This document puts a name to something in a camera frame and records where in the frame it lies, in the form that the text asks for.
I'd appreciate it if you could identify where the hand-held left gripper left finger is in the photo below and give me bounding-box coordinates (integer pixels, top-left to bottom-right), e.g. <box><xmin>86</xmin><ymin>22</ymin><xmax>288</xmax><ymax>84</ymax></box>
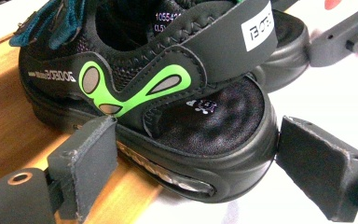
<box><xmin>47</xmin><ymin>115</ymin><xmax>119</xmax><ymax>224</ymax></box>

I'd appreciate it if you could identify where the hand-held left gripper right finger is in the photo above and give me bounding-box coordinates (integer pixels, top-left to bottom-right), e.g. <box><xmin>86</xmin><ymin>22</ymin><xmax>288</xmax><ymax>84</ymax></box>
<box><xmin>274</xmin><ymin>115</ymin><xmax>358</xmax><ymax>224</ymax></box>

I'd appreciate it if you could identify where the three-tier wooden shelf rack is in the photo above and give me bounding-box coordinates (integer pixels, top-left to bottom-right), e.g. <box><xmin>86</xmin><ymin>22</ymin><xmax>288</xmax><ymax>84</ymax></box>
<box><xmin>0</xmin><ymin>33</ymin><xmax>166</xmax><ymax>224</ymax></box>

